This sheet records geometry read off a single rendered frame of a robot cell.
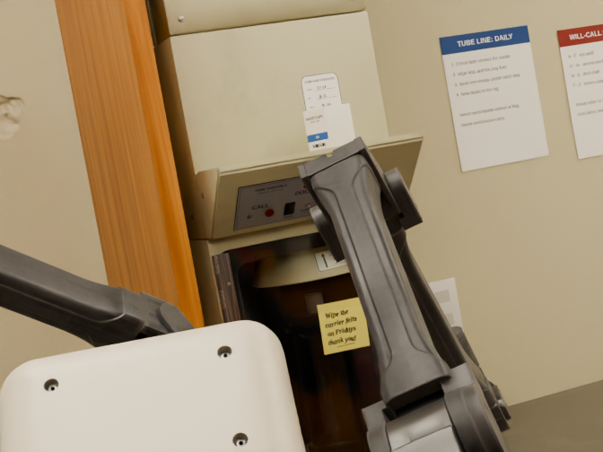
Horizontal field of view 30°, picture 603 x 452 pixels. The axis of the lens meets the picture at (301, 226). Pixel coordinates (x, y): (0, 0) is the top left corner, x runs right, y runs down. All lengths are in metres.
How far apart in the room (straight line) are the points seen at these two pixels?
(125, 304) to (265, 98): 0.53
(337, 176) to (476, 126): 1.19
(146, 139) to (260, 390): 0.81
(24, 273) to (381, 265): 0.39
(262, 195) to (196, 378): 0.82
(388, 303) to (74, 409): 0.35
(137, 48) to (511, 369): 1.16
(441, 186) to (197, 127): 0.77
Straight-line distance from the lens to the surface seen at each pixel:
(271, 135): 1.69
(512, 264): 2.37
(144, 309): 1.29
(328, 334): 1.71
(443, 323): 1.36
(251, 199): 1.59
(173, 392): 0.80
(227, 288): 1.65
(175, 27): 1.67
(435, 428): 0.94
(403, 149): 1.66
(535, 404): 2.33
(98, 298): 1.27
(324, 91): 1.73
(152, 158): 1.54
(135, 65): 1.55
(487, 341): 2.35
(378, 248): 1.09
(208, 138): 1.66
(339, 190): 1.15
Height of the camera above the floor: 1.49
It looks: 3 degrees down
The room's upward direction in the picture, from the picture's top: 10 degrees counter-clockwise
